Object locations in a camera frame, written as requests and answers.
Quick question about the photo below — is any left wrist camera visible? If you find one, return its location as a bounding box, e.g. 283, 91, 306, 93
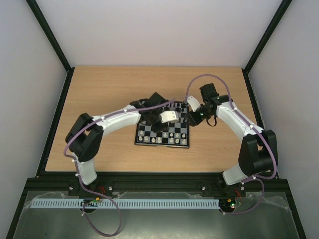
159, 111, 179, 123

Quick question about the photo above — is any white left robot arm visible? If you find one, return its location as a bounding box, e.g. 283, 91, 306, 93
63, 92, 178, 186

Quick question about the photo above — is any light blue cable duct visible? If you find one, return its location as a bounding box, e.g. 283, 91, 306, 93
30, 199, 220, 209

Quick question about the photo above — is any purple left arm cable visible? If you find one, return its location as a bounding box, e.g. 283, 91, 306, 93
63, 98, 176, 236

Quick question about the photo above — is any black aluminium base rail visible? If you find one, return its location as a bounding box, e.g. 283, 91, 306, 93
23, 172, 291, 198

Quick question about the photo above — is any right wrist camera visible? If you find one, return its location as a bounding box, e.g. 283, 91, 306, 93
186, 96, 201, 112

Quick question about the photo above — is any black and grey chessboard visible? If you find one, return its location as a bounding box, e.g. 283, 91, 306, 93
134, 101, 190, 148

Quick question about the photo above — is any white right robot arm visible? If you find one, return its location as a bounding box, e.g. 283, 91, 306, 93
184, 83, 278, 195

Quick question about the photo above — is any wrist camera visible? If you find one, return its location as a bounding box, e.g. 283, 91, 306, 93
186, 96, 201, 112
159, 111, 179, 123

